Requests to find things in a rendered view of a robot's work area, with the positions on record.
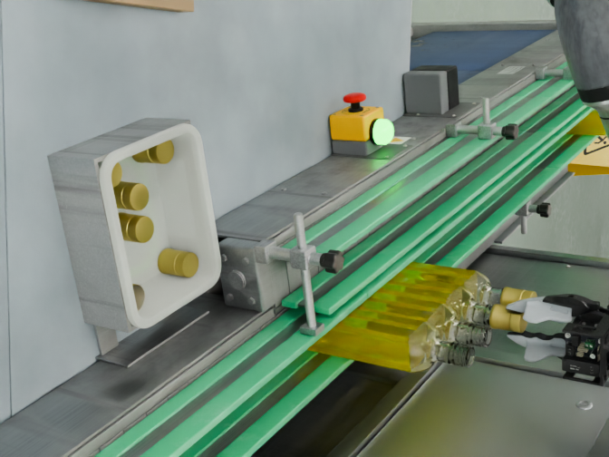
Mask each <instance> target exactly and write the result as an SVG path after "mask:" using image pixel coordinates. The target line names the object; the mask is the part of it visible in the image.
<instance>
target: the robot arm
mask: <svg viewBox="0 0 609 457"><path fill-rule="evenodd" d="M547 2H548V3H549V4H550V5H551V6H553V7H554V8H555V17H556V26H557V30H558V33H559V38H560V41H561V45H562V47H563V51H564V54H565V58H566V61H567V64H568V67H569V70H570V73H571V75H572V78H573V80H574V83H575V87H576V89H577V91H578V93H579V96H580V99H581V101H582V103H583V104H584V105H586V106H588V107H591V108H593V109H596V110H597V111H598V114H599V117H600V119H601V122H602V124H603V126H604V130H605V133H606V136H607V138H608V140H609V0H547ZM506 309H507V310H510V311H514V312H518V313H524V316H523V319H524V320H525V321H527V322H529V323H535V324H536V323H540V322H544V321H547V320H551V321H554V322H557V323H559V324H563V323H567V324H566V326H565V327H564V329H563V330H562V332H564V333H557V334H554V335H545V334H543V333H530V332H528V331H526V330H525V331H524V332H523V333H517V332H508V333H507V337H508V338H510V339H511V340H513V341H514V342H515V343H517V344H519V345H521V346H523V347H525V348H526V352H525V360H526V361H528V362H532V363H535V362H539V361H541V360H543V359H545V358H547V357H549V356H557V357H558V358H560V359H561V360H562V370H563V371H566V372H565V374H564V376H563V379H567V380H572V381H577V382H581V383H586V384H594V385H599V386H604V384H605V383H606V381H607V379H608V378H609V306H607V308H603V307H602V306H600V302H599V301H593V300H591V299H589V298H586V297H582V296H579V295H575V294H561V295H550V296H545V297H532V298H527V299H522V300H518V301H516V302H514V303H511V304H509V305H507V307H506ZM572 316H575V319H574V322H573V323H569V322H571V321H572ZM575 374H585V375H590V376H594V380H593V381H590V380H585V379H581V378H576V377H574V376H575Z"/></svg>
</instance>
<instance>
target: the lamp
mask: <svg viewBox="0 0 609 457"><path fill-rule="evenodd" d="M369 136H370V140H371V142H372V144H374V145H380V144H383V145H385V144H388V143H389V142H391V140H392V137H393V125H392V123H391V122H390V121H389V120H384V119H377V118H376V119H374V120H372V123H371V125H370V129H369Z"/></svg>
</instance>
